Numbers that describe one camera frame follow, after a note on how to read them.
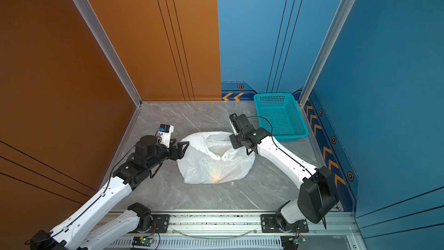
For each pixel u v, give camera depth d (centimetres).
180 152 68
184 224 75
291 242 70
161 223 73
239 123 62
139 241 71
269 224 72
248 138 58
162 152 64
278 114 112
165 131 66
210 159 71
